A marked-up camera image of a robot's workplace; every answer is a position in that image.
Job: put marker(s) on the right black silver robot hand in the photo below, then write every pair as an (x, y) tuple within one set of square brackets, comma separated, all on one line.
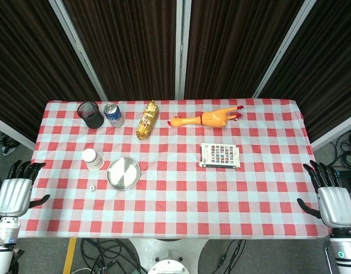
[(336, 205)]

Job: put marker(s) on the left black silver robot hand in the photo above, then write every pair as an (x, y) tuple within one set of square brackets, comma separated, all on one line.
[(14, 197)]

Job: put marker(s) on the white paper cup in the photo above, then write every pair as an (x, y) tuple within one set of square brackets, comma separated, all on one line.
[(92, 159)]

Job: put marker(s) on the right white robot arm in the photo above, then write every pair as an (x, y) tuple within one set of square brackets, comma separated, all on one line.
[(345, 251)]

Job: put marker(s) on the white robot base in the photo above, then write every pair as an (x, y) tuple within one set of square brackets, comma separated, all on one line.
[(168, 257)]

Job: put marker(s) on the silver metal plate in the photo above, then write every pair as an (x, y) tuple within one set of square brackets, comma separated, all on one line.
[(124, 173)]

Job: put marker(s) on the black power strip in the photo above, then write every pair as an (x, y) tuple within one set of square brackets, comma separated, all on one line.
[(347, 178)]

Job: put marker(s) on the black mesh pen holder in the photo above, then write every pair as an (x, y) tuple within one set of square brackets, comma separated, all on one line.
[(91, 115)]

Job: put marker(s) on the white box with picture grid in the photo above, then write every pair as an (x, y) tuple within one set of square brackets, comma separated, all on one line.
[(219, 155)]

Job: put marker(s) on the blue drink can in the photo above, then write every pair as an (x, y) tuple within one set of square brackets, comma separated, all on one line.
[(113, 115)]

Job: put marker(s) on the dark brown partition panel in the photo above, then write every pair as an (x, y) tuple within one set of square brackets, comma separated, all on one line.
[(235, 48), (329, 71), (26, 62), (129, 48)]

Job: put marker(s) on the yellow rubber chicken toy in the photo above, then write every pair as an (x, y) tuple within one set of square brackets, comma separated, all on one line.
[(212, 118)]

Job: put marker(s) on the gold snack packet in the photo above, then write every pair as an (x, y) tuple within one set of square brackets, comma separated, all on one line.
[(147, 121)]

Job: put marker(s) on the red white checkered tablecloth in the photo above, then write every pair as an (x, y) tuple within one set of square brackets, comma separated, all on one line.
[(178, 199)]

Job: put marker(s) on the grey aluminium frame rail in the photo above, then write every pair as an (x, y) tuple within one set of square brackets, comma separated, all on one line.
[(335, 131), (12, 131)]

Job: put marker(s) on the grey aluminium partition post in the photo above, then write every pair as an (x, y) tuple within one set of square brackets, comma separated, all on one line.
[(78, 48), (182, 48), (283, 48)]

